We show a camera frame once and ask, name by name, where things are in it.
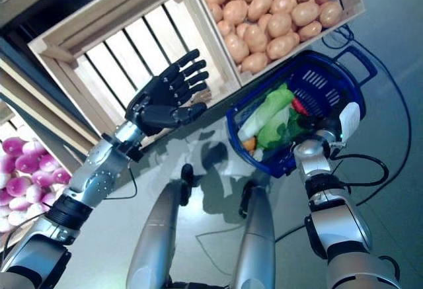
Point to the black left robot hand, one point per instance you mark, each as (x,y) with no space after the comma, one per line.
(168,100)

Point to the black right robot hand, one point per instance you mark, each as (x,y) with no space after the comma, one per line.
(348,117)

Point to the blue plastic shopping basket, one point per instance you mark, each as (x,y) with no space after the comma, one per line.
(350,80)

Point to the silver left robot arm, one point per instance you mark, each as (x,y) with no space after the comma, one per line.
(82,186)

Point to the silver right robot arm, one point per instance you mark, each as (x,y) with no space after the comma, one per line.
(330,203)

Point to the single red carrot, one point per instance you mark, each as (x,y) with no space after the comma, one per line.
(299,105)

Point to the wooden crate with white slats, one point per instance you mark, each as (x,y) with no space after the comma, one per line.
(115,31)

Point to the orange fruit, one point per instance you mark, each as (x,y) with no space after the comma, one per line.
(249,143)

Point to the small white mushroom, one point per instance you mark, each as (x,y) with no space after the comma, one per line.
(257,154)

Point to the wooden crate with potatoes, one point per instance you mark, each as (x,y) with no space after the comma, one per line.
(353,11)

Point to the pile of brown potatoes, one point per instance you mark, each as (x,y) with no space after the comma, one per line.
(264,21)

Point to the silver left robot leg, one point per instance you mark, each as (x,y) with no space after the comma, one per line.
(155,229)

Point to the silver robot leg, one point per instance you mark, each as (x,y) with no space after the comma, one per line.
(257,236)
(155,229)

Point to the wooden produce display stand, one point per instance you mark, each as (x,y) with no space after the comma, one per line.
(33,80)

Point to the silver right robot leg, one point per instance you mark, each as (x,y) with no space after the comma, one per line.
(257,236)

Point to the pile of purple onions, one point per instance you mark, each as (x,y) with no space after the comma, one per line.
(23,176)

